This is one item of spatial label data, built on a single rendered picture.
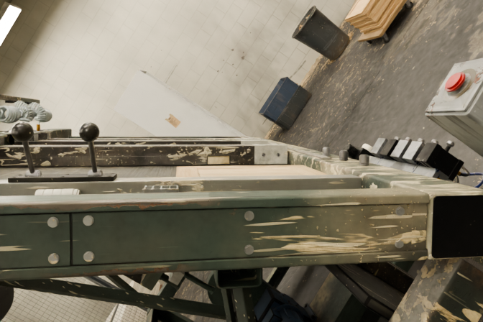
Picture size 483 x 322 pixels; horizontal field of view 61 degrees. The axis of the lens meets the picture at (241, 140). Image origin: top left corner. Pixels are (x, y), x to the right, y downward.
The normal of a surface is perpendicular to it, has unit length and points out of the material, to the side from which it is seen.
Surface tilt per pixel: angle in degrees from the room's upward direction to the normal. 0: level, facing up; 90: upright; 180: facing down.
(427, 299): 0
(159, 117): 90
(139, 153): 90
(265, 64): 90
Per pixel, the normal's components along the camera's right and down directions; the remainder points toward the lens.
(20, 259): 0.15, 0.05
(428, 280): -0.83, -0.54
